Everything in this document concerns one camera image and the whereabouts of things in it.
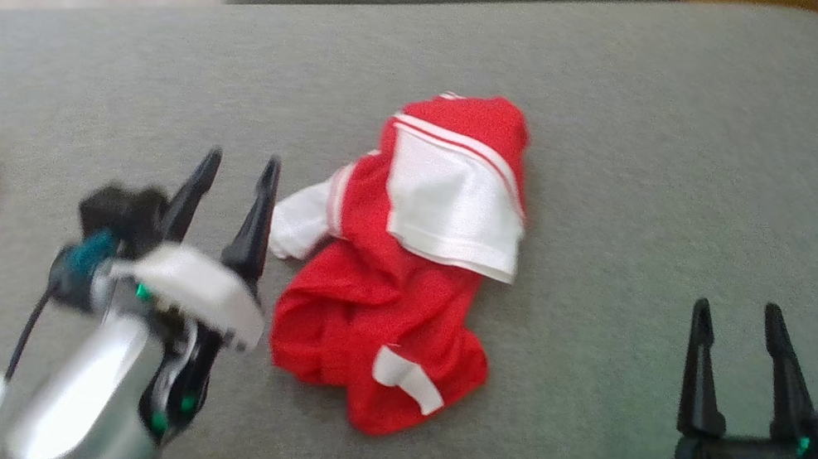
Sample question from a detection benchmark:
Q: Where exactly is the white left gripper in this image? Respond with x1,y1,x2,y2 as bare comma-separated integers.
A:
99,130,295,356

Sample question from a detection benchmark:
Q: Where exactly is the red white basketball jersey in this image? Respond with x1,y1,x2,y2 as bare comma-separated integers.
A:
237,61,549,456

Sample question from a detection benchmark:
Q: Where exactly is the large grey sofa seat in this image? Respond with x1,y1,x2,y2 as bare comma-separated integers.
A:
0,0,818,459

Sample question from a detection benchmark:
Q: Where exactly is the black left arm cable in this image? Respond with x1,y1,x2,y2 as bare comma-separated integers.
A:
0,272,64,459

